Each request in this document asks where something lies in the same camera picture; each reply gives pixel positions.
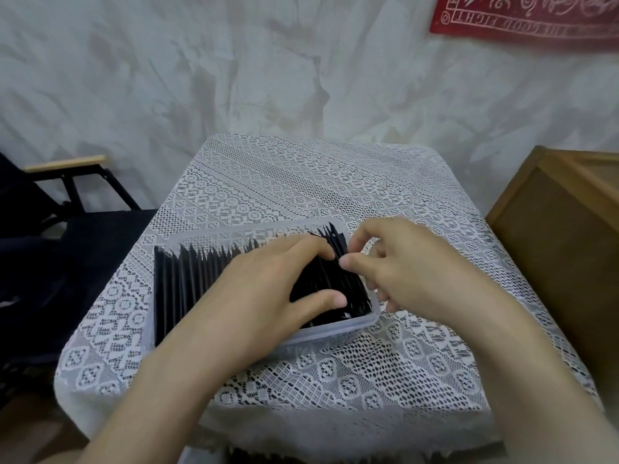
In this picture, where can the person's left hand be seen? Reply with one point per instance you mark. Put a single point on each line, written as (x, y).
(256, 294)

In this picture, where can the person's right hand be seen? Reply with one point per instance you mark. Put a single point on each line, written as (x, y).
(416, 275)

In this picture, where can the person's left thumb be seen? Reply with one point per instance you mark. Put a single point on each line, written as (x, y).
(324, 301)

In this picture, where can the person's right thumb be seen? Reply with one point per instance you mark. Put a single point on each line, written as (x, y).
(360, 263)

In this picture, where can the row of black packets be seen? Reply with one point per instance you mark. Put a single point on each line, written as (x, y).
(193, 282)

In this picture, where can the person's left forearm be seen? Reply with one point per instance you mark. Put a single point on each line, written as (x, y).
(159, 386)

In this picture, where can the person's right forearm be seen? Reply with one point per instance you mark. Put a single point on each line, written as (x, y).
(532, 376)

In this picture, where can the clear plastic container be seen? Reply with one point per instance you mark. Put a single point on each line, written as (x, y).
(333, 329)

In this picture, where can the white lace tablecloth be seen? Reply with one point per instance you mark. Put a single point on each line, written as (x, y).
(314, 188)

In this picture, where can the brown wooden cabinet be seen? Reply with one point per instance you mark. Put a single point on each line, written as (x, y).
(556, 246)

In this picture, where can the black folding chair wooden armrest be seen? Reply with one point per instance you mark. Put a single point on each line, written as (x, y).
(72, 251)

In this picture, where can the red patterned wall cloth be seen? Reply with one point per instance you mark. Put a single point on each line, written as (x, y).
(527, 16)

